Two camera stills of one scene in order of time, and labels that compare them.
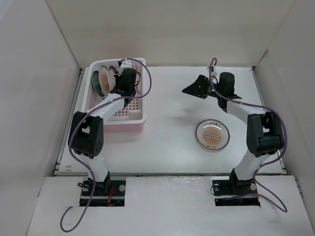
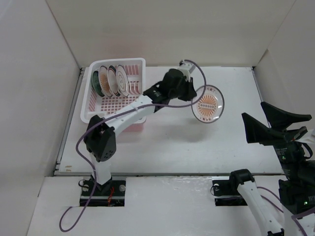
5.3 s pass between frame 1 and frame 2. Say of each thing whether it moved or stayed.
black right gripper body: moved
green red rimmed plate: stayed
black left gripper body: moved
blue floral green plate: stayed
